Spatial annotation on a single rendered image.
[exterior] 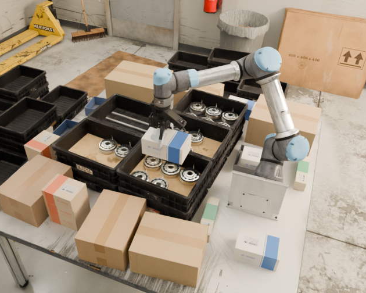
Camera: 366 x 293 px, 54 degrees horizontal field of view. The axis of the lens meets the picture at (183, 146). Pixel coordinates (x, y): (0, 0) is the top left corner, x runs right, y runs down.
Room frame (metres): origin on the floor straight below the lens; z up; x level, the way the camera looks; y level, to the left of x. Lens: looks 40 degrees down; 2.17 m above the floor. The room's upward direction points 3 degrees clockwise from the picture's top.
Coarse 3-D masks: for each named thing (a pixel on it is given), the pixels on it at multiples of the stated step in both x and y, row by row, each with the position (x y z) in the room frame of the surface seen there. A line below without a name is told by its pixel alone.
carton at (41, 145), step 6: (42, 132) 1.64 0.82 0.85; (48, 132) 1.64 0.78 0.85; (36, 138) 1.58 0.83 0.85; (42, 138) 1.58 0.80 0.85; (48, 138) 1.58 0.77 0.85; (54, 138) 1.59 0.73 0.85; (30, 144) 1.53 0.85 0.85; (36, 144) 1.53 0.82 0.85; (42, 144) 1.53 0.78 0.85; (48, 144) 1.53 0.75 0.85; (30, 150) 1.50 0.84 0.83; (36, 150) 1.48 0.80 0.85; (42, 150) 1.48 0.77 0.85; (48, 150) 1.52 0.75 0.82; (30, 156) 1.50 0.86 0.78; (48, 156) 1.51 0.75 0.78
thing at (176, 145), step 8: (152, 128) 1.36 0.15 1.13; (168, 128) 1.36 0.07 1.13; (144, 136) 1.30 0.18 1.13; (168, 136) 1.31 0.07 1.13; (176, 136) 1.31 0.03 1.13; (184, 136) 1.31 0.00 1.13; (144, 144) 1.27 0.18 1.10; (152, 144) 1.26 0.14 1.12; (168, 144) 1.25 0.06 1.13; (176, 144) 1.25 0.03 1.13; (184, 144) 1.25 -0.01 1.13; (144, 152) 1.28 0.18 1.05; (152, 152) 1.26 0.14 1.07; (160, 152) 1.25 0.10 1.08; (168, 152) 1.24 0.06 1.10; (176, 152) 1.22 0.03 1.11; (184, 152) 1.24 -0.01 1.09; (168, 160) 1.24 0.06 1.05; (176, 160) 1.22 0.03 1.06
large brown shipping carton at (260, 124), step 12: (264, 108) 1.94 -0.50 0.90; (300, 108) 1.96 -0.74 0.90; (312, 108) 1.97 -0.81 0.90; (252, 120) 1.82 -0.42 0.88; (264, 120) 1.80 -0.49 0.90; (300, 120) 1.82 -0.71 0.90; (312, 120) 1.83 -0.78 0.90; (252, 132) 1.82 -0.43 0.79; (264, 132) 1.79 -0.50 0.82; (300, 132) 1.72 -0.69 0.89; (312, 132) 1.71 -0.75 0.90; (312, 144) 1.69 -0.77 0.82
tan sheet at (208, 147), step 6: (186, 132) 1.74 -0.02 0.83; (204, 138) 1.68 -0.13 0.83; (204, 144) 1.63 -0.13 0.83; (210, 144) 1.63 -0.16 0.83; (216, 144) 1.64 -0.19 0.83; (198, 150) 1.58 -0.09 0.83; (204, 150) 1.58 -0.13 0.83; (210, 150) 1.58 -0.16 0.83; (216, 150) 1.58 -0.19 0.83; (210, 156) 1.53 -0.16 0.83
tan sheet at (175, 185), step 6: (138, 168) 1.40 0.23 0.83; (144, 168) 1.40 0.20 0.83; (150, 174) 1.36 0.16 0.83; (156, 174) 1.36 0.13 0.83; (168, 180) 1.32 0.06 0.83; (174, 180) 1.32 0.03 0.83; (168, 186) 1.28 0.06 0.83; (174, 186) 1.28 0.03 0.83; (180, 186) 1.29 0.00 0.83; (186, 186) 1.29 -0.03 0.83; (192, 186) 1.29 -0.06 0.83; (180, 192) 1.24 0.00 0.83; (186, 192) 1.24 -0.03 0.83
